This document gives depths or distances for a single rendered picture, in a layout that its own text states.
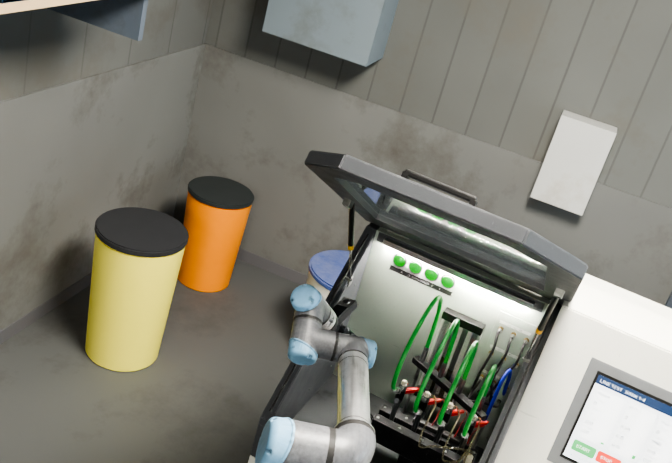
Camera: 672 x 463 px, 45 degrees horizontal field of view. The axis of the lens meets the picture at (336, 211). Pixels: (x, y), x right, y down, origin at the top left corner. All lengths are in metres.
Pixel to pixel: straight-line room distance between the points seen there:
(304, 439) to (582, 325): 1.09
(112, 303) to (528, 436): 2.16
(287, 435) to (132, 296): 2.34
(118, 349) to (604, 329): 2.46
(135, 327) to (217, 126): 1.61
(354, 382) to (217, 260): 2.99
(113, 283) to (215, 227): 0.96
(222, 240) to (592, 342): 2.74
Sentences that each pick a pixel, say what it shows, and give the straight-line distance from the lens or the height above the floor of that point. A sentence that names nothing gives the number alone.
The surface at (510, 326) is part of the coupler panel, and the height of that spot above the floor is 1.32.
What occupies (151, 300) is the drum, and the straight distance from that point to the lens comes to 4.01.
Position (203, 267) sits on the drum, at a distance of 4.87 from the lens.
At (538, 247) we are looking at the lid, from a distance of 1.84.
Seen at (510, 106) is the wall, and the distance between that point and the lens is 4.59.
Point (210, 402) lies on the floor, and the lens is 4.17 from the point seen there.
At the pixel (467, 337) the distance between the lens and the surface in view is 2.84.
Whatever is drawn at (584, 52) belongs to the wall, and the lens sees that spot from 4.50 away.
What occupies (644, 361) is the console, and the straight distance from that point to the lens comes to 2.55.
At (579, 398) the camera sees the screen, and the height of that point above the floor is 1.32.
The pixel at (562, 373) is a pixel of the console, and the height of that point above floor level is 1.37.
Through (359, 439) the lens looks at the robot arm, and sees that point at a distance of 1.77.
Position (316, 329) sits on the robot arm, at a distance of 2.07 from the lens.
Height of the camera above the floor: 2.62
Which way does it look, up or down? 24 degrees down
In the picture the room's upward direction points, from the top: 16 degrees clockwise
